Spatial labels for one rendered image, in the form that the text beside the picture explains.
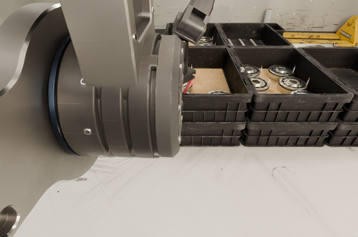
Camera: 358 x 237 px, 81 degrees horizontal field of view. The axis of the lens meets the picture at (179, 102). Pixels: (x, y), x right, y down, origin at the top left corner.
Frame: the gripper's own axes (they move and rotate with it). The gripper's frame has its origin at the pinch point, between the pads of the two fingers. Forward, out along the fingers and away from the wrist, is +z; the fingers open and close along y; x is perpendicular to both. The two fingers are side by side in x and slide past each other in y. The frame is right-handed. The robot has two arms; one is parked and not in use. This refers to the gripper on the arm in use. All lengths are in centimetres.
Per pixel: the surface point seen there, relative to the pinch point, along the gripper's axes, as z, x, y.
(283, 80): 0.6, 20.5, -38.5
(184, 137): 12.3, 7.1, 4.0
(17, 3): 33, -414, -35
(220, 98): -5.3, 15.2, -2.6
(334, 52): -4, 28, -70
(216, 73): 4.2, -5.5, -29.4
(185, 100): -4.3, 7.7, 4.9
